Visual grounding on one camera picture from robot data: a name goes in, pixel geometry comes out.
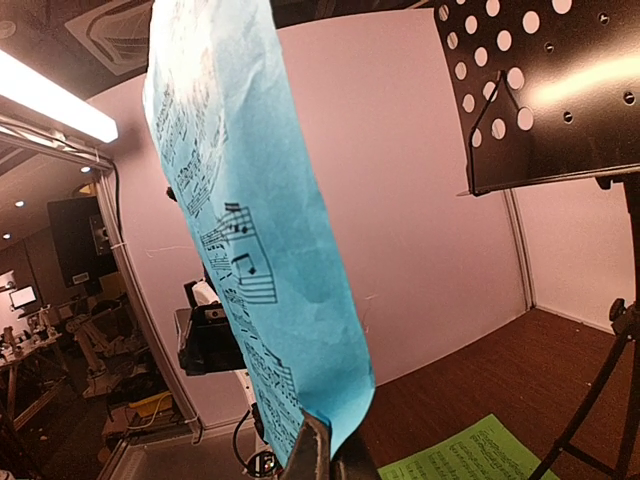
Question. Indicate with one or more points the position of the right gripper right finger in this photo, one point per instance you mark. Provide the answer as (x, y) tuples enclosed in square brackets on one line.
[(353, 460)]

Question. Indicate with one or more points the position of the black music stand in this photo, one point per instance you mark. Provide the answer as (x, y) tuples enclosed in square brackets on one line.
[(546, 91)]

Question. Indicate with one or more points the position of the green sheet music page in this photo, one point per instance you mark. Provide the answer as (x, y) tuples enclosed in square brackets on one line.
[(487, 450)]

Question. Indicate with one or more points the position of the ceiling strip light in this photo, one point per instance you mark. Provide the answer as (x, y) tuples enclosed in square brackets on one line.
[(27, 87)]

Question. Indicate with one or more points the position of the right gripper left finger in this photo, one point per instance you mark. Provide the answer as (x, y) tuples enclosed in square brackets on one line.
[(310, 458)]

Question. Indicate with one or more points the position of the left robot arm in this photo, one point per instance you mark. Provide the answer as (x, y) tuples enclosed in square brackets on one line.
[(206, 345)]

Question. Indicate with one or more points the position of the blue sheet music page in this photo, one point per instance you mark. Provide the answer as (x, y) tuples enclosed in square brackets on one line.
[(223, 120)]

